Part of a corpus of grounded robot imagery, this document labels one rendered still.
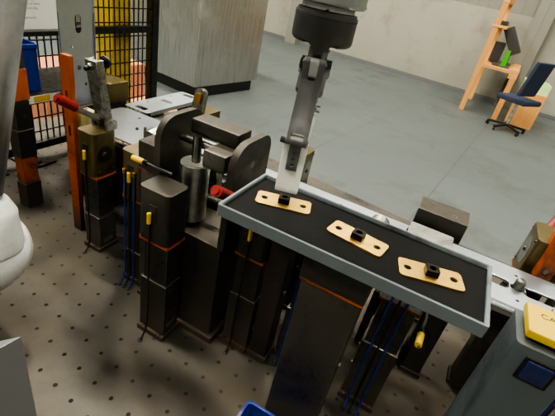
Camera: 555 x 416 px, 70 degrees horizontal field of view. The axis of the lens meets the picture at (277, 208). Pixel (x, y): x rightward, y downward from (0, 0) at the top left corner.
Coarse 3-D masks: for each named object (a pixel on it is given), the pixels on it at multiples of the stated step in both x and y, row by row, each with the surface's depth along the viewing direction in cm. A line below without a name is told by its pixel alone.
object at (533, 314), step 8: (528, 304) 50; (528, 312) 49; (536, 312) 49; (544, 312) 49; (552, 312) 50; (528, 320) 48; (536, 320) 48; (544, 320) 48; (552, 320) 48; (528, 328) 47; (536, 328) 47; (544, 328) 47; (552, 328) 47; (528, 336) 47; (536, 336) 46; (544, 336) 46; (552, 336) 46; (544, 344) 46; (552, 344) 46
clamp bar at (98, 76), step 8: (104, 56) 91; (88, 64) 88; (96, 64) 88; (104, 64) 91; (88, 72) 90; (96, 72) 89; (104, 72) 91; (88, 80) 92; (96, 80) 90; (104, 80) 91; (96, 88) 92; (104, 88) 92; (96, 96) 93; (104, 96) 93; (96, 104) 95; (104, 104) 94; (96, 112) 96; (104, 112) 95; (104, 120) 96
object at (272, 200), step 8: (264, 192) 62; (256, 200) 59; (264, 200) 60; (272, 200) 60; (280, 200) 59; (288, 200) 59; (296, 200) 62; (280, 208) 59; (288, 208) 59; (296, 208) 59; (304, 208) 60
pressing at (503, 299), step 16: (112, 112) 121; (128, 112) 123; (128, 128) 113; (128, 144) 103; (224, 176) 100; (272, 176) 104; (320, 192) 101; (352, 208) 97; (368, 208) 100; (400, 224) 95; (480, 256) 89; (496, 272) 85; (512, 272) 86; (528, 272) 88; (496, 288) 80; (512, 288) 81; (528, 288) 82; (544, 288) 83; (496, 304) 75; (512, 304) 76; (544, 304) 78
